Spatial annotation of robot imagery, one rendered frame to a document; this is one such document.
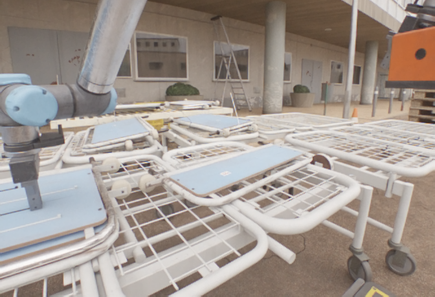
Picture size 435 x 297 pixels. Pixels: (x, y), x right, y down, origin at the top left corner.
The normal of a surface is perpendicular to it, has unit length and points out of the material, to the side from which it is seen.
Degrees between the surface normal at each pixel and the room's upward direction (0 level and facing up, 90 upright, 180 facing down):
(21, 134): 94
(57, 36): 90
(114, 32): 125
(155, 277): 90
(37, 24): 90
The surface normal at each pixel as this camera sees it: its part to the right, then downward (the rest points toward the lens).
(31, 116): 0.83, 0.18
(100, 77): 0.33, 0.72
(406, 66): -0.97, 0.05
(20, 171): 0.61, 0.25
